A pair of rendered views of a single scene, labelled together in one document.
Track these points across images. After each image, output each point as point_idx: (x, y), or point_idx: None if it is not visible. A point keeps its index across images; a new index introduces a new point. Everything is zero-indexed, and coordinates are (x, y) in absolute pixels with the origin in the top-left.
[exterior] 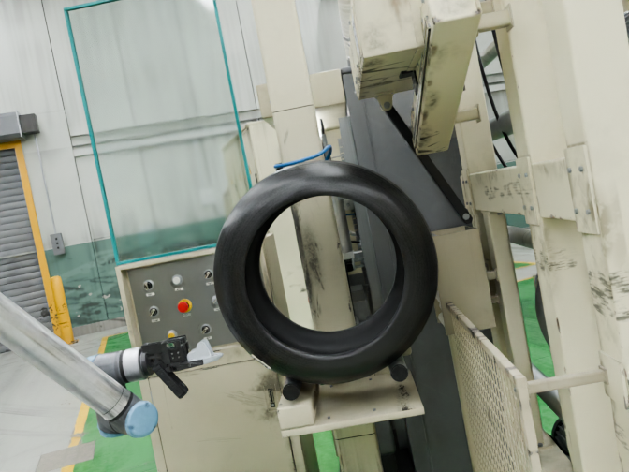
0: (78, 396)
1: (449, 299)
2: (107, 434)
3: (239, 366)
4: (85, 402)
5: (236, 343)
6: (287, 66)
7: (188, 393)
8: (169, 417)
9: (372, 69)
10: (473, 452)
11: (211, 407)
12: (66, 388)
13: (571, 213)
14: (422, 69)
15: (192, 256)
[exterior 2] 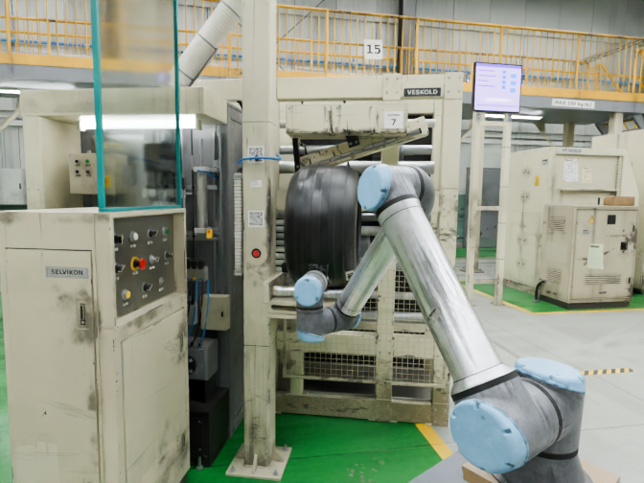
0: (370, 294)
1: None
2: (323, 337)
3: (171, 318)
4: (367, 299)
5: (156, 300)
6: (273, 96)
7: (145, 352)
8: (132, 380)
9: (377, 133)
10: (288, 341)
11: (155, 361)
12: (375, 287)
13: (433, 210)
14: (388, 142)
15: (156, 214)
